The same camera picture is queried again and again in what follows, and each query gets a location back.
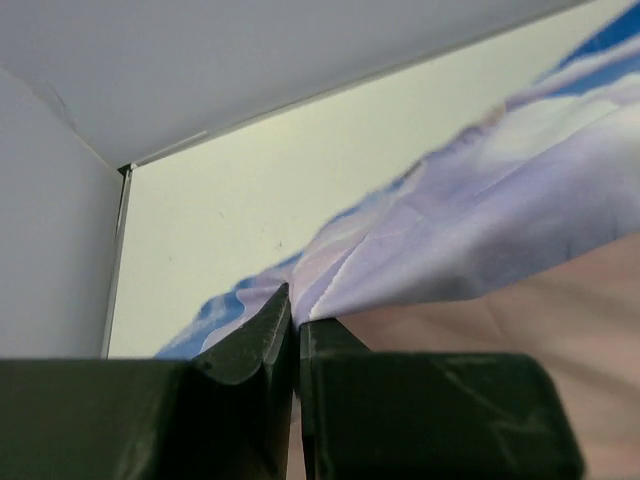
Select pink and blue Frozen pillowcase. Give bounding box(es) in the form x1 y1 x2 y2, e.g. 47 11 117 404
152 0 640 480

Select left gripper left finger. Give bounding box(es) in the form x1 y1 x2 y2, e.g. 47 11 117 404
1 286 293 479

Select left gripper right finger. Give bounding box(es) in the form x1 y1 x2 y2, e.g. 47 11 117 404
298 319 585 480

